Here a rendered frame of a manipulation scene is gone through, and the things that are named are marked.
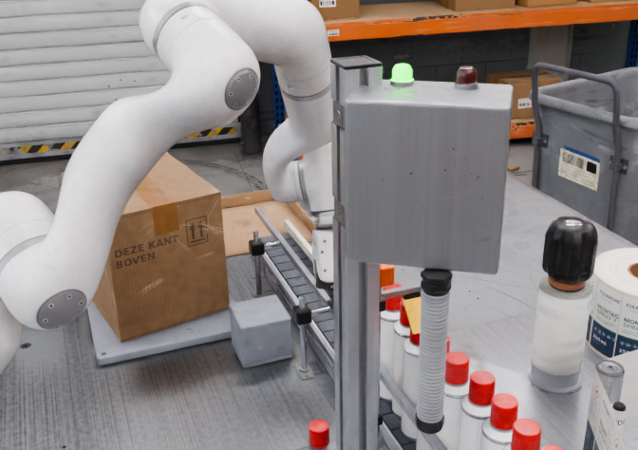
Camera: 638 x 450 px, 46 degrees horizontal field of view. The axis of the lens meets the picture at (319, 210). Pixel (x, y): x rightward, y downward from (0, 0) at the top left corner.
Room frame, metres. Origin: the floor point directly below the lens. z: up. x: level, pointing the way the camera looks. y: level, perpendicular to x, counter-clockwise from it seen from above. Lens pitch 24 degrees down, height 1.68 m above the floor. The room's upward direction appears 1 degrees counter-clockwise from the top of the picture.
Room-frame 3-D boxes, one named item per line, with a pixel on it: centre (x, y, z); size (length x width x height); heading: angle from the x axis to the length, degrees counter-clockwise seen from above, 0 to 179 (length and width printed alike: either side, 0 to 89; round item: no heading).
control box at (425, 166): (0.80, -0.12, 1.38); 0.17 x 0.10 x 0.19; 75
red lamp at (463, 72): (0.81, -0.16, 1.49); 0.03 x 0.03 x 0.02
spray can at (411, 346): (0.96, -0.15, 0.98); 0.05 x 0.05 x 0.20
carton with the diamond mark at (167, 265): (1.47, 0.37, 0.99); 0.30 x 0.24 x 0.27; 31
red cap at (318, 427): (1.00, 0.01, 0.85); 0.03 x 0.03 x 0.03
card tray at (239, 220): (1.86, 0.17, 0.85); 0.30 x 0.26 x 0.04; 20
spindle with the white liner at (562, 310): (1.09, -0.40, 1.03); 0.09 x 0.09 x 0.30
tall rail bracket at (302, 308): (1.21, 0.01, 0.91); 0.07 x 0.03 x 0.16; 110
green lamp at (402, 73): (0.82, -0.09, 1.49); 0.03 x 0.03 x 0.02
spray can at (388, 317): (1.06, -0.12, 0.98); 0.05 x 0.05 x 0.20
